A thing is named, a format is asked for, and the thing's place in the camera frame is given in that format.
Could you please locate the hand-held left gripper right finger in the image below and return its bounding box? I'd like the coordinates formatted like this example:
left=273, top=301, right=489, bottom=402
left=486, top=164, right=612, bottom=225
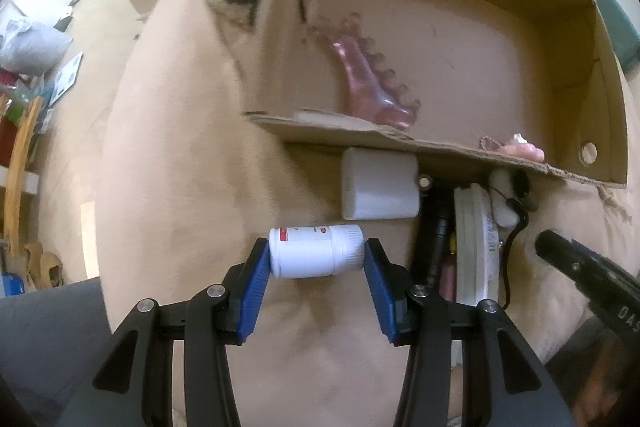
left=362, top=238, right=576, bottom=427

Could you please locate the small pink white toy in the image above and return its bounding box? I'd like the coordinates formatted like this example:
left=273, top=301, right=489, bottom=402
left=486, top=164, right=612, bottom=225
left=480, top=133, right=546, bottom=164

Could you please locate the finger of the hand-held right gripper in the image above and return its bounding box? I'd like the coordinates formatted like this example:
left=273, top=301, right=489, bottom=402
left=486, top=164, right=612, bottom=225
left=535, top=229, right=640, bottom=308

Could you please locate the white cylinder jar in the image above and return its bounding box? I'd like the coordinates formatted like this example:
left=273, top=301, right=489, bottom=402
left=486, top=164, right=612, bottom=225
left=340, top=147, right=421, bottom=220

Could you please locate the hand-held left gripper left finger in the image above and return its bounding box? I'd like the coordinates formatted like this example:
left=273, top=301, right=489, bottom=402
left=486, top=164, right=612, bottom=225
left=65, top=237, right=273, bottom=427

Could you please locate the small white gadget black cord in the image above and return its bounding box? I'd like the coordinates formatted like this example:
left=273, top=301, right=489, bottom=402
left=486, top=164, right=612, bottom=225
left=487, top=167, right=533, bottom=308

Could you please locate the grey cloth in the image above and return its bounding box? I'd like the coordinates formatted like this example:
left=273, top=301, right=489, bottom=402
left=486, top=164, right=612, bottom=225
left=0, top=277, right=116, bottom=427

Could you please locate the white pill bottle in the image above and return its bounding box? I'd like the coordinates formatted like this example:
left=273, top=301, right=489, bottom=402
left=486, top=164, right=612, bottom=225
left=269, top=224, right=365, bottom=279

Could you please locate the black flashlight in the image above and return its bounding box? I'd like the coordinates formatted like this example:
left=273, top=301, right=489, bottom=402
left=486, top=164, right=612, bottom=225
left=411, top=174, right=456, bottom=293

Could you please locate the beige bed sheet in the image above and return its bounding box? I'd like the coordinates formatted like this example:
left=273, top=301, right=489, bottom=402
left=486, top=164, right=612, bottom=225
left=95, top=0, right=640, bottom=427

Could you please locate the white plastic bag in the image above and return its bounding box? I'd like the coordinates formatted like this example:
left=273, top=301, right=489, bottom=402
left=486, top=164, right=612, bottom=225
left=0, top=19, right=73, bottom=72

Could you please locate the clear pink massage tool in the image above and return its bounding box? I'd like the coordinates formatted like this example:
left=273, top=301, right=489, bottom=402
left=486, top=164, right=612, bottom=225
left=310, top=14, right=423, bottom=130

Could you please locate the wooden rack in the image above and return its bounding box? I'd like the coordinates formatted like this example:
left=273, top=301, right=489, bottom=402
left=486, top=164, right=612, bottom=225
left=2, top=97, right=43, bottom=258

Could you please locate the cardboard box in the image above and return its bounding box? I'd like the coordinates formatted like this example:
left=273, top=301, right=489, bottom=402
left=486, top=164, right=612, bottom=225
left=245, top=0, right=628, bottom=190

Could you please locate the pink perfume bottle gold cap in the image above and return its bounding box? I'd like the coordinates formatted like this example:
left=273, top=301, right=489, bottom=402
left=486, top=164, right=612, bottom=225
left=439, top=234, right=460, bottom=303

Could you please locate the white device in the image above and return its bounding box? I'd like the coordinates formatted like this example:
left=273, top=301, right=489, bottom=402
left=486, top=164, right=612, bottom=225
left=452, top=184, right=503, bottom=303

